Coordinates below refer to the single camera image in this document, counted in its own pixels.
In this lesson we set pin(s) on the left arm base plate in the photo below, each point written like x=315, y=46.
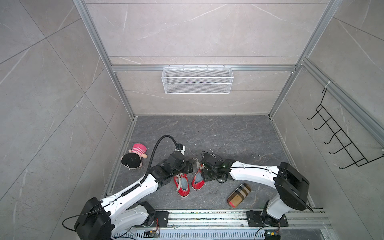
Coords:
x=157, y=219

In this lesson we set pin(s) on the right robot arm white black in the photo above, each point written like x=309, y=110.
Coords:
x=292, y=187

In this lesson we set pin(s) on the white wire mesh basket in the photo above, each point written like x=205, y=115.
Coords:
x=197, y=80

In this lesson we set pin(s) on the plaid beige glasses case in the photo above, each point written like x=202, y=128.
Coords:
x=240, y=193

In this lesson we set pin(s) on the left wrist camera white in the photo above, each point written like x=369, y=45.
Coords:
x=180, y=148

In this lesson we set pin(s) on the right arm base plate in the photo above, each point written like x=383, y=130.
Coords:
x=259, y=219

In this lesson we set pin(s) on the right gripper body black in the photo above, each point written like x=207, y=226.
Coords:
x=209, y=175

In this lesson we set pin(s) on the white vented floor grille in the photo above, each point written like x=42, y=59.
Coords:
x=218, y=234

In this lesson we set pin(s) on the red canvas sneaker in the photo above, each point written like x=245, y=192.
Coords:
x=199, y=179
x=182, y=184

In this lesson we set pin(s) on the plush doll pink hat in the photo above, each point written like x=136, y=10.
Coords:
x=133, y=159

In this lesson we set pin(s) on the black wall hook rack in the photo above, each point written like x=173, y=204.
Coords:
x=354, y=154

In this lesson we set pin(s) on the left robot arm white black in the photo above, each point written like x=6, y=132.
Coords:
x=99, y=219

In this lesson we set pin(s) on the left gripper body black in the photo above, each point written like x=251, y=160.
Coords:
x=185, y=167

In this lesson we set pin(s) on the aluminium mounting rail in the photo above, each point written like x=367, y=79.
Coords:
x=236, y=219

